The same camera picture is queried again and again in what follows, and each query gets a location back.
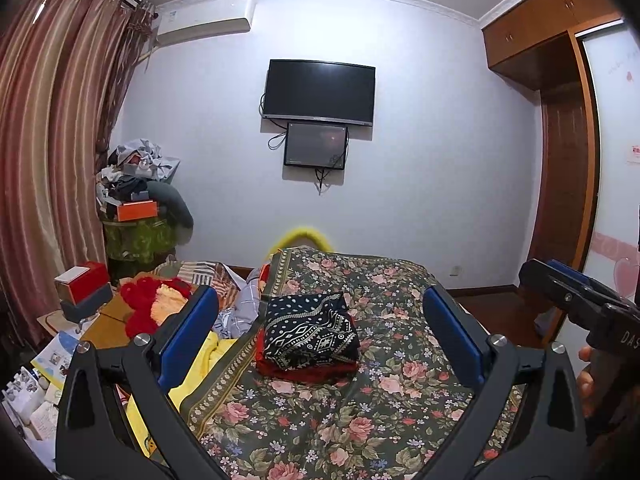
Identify black monitor cables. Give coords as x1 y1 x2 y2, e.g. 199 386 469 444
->
314 166 335 196

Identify pile of grey clothes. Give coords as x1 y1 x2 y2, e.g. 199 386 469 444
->
96 139 181 211

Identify yellow plush ring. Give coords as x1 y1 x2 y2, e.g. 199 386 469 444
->
265 227 333 256

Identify blue white leaflet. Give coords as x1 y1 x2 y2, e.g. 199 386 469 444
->
31 332 81 391

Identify wooden overhead cabinet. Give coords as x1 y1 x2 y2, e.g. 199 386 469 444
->
481 0 626 68

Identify white air conditioner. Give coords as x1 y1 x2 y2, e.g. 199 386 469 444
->
152 0 257 50

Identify person's right hand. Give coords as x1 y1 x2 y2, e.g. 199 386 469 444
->
575 346 598 418

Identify red plush toy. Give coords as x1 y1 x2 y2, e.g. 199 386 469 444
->
120 276 193 338

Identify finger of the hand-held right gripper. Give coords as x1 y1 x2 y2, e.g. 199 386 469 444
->
545 259 640 313
517 258 608 333

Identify cardboard box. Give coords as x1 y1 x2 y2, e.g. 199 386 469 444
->
35 287 166 353

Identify grey box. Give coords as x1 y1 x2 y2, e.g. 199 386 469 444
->
60 284 115 325

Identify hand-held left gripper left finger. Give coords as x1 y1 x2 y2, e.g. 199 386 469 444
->
55 285 228 480

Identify yellow cloth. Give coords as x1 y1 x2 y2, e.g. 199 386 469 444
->
125 332 241 461

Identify orange box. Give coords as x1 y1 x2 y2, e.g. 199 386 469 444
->
114 200 160 222

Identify striped cloth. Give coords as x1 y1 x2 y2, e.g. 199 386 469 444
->
167 259 241 301

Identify striped brown curtain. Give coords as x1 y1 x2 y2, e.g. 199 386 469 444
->
0 0 156 351

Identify green patterned box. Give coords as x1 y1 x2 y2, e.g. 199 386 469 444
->
102 217 176 263

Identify small black monitor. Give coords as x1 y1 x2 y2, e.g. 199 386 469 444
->
283 121 349 168

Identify white packets clutter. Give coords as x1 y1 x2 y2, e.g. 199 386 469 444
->
0 366 63 443

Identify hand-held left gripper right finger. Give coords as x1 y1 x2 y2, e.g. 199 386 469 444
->
422 286 588 480

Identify wooden door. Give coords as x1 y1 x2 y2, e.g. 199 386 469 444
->
537 75 596 291

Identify red garment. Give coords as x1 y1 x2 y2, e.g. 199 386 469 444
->
255 330 358 386

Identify red white box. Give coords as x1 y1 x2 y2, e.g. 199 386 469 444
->
54 261 110 306

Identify pale plaid shirt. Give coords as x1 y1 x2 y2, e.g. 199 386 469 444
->
212 265 271 341

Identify large black television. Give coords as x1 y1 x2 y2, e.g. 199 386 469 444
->
262 59 377 127

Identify navy patterned hooded jacket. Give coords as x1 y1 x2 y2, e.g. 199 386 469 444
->
261 291 362 376

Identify grey plush pillow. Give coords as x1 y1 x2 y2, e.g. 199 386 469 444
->
145 180 195 233

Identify floral blanket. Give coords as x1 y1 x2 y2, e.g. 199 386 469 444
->
180 247 526 480

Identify white sliding wardrobe door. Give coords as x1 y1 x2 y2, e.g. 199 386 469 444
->
575 25 640 351

